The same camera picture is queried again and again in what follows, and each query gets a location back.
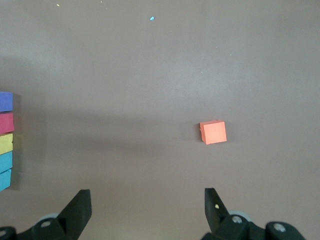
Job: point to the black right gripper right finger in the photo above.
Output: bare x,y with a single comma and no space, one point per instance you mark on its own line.
237,230

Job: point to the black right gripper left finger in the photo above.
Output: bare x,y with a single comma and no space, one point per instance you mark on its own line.
50,227

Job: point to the blue foam block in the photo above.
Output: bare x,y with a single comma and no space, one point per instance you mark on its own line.
5,179
5,162

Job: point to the yellow foam block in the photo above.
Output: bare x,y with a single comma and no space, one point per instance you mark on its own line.
5,144

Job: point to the red foam block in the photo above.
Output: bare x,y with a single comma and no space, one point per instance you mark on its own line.
6,123

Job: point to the purple foam block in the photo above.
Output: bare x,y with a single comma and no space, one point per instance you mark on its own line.
5,101

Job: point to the orange foam block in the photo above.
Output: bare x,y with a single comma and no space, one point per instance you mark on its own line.
214,133

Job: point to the paper table cover sheet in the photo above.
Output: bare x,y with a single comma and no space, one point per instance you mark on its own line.
125,87

